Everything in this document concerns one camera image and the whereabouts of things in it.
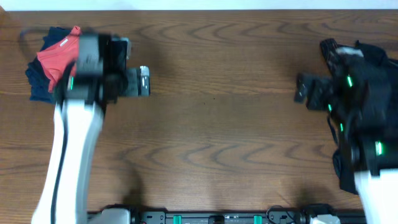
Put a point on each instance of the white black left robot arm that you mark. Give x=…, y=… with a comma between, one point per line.
x=78, y=120

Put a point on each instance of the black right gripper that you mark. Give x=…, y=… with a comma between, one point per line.
x=321, y=88

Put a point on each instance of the folded navy blue garment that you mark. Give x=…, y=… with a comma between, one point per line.
x=38, y=81

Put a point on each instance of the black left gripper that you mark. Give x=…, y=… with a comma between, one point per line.
x=134, y=77

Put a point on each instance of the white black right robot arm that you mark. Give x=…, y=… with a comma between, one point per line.
x=364, y=133

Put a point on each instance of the orange printed t-shirt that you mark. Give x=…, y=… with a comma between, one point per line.
x=61, y=48

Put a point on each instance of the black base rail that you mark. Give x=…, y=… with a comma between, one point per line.
x=279, y=215

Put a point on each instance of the black clothes pile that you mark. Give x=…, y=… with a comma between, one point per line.
x=376, y=56

